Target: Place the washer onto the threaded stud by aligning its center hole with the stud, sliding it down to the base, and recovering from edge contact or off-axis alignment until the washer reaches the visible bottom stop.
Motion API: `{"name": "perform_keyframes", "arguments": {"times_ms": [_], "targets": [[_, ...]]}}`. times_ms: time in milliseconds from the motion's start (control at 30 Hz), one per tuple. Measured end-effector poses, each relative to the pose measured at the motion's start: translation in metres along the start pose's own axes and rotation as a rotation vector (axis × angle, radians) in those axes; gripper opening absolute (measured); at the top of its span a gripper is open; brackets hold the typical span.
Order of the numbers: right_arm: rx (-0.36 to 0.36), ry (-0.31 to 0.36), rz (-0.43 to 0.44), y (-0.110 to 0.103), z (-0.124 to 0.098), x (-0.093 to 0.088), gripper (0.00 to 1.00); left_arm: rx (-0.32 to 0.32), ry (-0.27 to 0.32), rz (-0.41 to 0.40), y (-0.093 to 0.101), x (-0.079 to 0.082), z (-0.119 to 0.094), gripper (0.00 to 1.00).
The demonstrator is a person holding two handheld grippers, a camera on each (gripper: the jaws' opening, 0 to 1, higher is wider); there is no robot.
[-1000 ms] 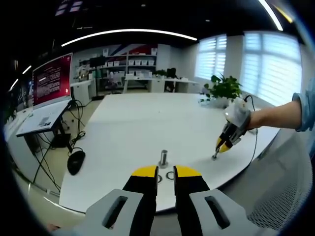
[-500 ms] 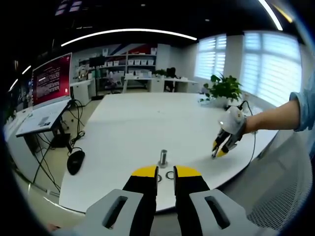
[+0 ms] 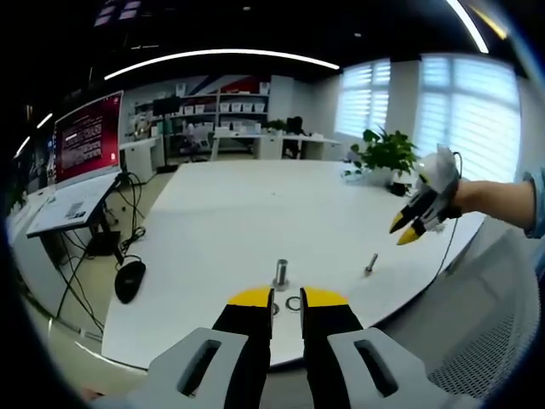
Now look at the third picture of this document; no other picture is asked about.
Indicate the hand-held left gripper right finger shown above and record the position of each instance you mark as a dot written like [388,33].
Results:
[328,324]

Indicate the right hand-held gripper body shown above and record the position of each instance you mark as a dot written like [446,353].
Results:
[438,170]

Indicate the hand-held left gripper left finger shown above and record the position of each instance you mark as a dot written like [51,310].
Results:
[247,324]

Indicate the large steel washer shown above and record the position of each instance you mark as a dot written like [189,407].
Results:
[288,303]
[277,309]

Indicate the large threaded stud bolt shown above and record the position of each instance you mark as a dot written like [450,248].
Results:
[281,274]

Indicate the small threaded stud bolt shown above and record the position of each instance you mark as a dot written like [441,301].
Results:
[371,265]

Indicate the green potted plant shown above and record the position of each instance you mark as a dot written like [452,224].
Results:
[389,151]

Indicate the window blinds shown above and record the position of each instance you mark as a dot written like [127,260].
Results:
[468,115]

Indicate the grey mesh office chair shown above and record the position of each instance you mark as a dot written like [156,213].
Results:
[498,324]

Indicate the black rounded object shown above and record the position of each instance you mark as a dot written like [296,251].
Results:
[130,281]

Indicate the black office chair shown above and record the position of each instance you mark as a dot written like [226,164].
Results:
[293,136]

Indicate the white long desk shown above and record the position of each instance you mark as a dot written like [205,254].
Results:
[277,145]

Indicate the long ceiling light strip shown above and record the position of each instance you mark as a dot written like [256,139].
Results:
[470,23]

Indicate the small green plant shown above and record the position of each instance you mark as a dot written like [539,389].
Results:
[276,125]

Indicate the white standing desk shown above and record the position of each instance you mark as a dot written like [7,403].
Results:
[68,209]

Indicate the white storage shelf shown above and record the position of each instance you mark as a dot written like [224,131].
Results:
[221,111]

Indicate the black monitor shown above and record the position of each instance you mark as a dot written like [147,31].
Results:
[167,105]

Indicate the curved ceiling light strip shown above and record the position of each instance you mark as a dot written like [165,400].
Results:
[221,57]

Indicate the red screen monitor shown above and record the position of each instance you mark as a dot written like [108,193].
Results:
[87,136]

